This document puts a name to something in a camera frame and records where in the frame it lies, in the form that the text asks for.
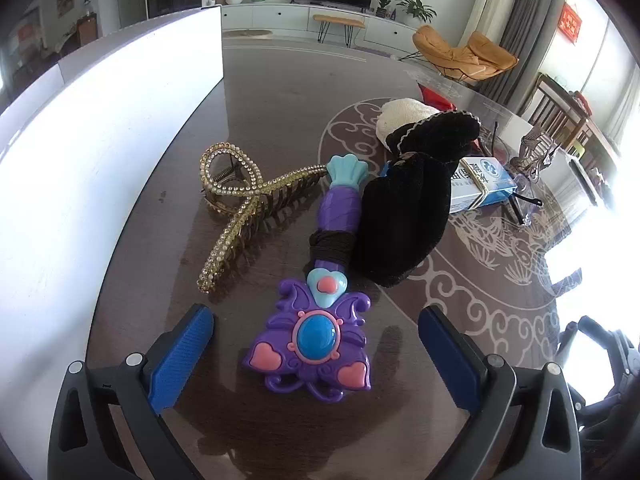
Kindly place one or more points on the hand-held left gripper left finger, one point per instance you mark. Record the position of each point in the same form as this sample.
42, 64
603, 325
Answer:
180, 355

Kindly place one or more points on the black velvet pouch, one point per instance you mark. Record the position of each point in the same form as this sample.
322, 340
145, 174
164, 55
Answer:
400, 220

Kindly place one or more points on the white television cabinet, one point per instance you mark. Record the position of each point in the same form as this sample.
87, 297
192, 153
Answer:
280, 17

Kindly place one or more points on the clear eyeglasses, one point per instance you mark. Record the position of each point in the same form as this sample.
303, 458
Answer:
522, 207

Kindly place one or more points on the red snack packet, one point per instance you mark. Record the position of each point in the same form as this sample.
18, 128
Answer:
430, 95

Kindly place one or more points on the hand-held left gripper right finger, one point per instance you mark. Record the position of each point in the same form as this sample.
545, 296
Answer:
450, 360

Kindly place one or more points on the blue white medicine box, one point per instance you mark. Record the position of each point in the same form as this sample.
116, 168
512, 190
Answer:
482, 185

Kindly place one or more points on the purple toy wand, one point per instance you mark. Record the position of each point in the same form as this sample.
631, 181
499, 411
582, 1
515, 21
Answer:
310, 340

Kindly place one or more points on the wooden dining chair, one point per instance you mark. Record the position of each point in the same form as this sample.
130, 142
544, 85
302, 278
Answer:
555, 107

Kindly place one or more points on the gold rhinestone hair clip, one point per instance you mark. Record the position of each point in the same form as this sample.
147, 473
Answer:
229, 246

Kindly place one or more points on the grey curtain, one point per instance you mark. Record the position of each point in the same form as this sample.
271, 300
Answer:
530, 25

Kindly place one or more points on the large potted plant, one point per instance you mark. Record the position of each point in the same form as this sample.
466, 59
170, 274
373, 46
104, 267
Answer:
415, 7

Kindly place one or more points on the red wall hanging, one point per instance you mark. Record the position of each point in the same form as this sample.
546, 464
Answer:
571, 22

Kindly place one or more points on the orange lounge chair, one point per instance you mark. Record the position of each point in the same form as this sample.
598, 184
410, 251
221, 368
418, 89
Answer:
450, 52

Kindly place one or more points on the cream knitted pouch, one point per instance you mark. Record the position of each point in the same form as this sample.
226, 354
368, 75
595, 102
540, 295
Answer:
400, 117

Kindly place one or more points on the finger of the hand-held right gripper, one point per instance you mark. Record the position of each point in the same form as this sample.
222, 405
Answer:
595, 327

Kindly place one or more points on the brown patterned desktop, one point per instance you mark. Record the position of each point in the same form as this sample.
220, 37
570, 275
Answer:
280, 110

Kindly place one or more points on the small potted plant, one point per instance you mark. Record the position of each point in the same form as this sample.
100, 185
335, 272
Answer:
382, 6

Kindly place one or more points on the red window poster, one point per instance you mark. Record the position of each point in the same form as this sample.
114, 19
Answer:
28, 36

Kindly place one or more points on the tan rubber band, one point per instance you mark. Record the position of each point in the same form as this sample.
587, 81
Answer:
481, 194

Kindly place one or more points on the purple floor mat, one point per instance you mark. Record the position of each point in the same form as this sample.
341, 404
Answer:
375, 50

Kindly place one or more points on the black velvet pouch beaded trim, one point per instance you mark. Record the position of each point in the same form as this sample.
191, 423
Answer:
440, 132

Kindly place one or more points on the silver claw hair clip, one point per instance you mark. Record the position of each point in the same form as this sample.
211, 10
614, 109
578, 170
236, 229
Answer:
535, 152

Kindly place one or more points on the cream sheer curtain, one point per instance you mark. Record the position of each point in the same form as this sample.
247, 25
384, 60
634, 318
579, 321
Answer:
495, 5

